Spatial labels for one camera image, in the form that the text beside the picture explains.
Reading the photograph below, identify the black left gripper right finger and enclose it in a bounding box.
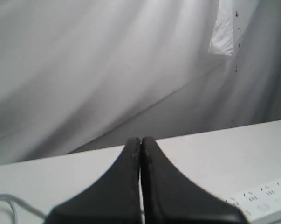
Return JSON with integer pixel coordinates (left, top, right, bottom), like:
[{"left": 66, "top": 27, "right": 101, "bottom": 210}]
[{"left": 140, "top": 137, "right": 247, "bottom": 224}]

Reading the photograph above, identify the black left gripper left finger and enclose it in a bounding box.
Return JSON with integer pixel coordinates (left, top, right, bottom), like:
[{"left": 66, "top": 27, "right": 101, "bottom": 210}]
[{"left": 44, "top": 138, "right": 140, "bottom": 224}]

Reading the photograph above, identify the white five-outlet power strip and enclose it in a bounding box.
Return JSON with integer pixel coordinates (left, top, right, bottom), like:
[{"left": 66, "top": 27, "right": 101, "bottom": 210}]
[{"left": 226, "top": 179, "right": 281, "bottom": 224}]

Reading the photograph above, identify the grey backdrop cloth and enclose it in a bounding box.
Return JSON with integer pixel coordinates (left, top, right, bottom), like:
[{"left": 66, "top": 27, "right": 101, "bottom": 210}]
[{"left": 0, "top": 0, "right": 281, "bottom": 165}]

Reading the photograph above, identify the white plastic sheet patch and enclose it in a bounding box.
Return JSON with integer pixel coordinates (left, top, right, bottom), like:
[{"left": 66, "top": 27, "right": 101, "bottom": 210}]
[{"left": 208, "top": 0, "right": 234, "bottom": 56}]

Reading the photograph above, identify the grey power cable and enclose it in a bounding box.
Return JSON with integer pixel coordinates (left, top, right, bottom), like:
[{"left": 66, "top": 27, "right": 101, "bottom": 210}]
[{"left": 0, "top": 193, "right": 48, "bottom": 224}]

